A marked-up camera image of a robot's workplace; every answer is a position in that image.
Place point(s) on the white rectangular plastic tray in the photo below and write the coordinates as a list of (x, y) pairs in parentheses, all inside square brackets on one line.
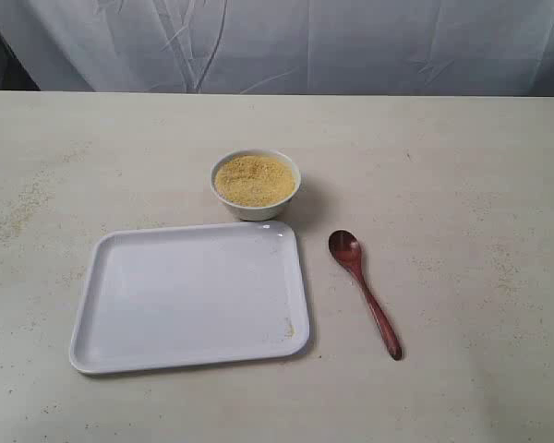
[(189, 296)]

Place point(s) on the dark red wooden spoon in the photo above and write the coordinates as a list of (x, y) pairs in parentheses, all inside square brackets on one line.
[(347, 252)]

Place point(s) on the white ceramic bowl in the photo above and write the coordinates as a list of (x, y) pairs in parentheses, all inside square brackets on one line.
[(263, 213)]

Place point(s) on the light blue backdrop cloth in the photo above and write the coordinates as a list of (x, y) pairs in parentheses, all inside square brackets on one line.
[(483, 48)]

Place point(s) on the yellow grain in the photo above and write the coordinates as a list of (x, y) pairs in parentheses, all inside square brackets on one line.
[(255, 181)]

